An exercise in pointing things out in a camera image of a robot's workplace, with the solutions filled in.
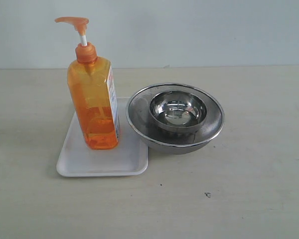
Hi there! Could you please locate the orange pump soap bottle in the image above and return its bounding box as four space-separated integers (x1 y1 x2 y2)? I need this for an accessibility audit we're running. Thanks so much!
55 16 120 149

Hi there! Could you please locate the small stainless steel bowl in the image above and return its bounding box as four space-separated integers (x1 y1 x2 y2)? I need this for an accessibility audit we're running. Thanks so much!
149 90 207 134

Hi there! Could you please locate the large steel mesh strainer bowl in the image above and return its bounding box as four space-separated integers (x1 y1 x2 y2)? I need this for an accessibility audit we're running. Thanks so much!
126 83 224 155

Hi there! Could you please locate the white rectangular plastic tray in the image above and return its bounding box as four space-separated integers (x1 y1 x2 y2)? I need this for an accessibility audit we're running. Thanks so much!
56 97 148 177

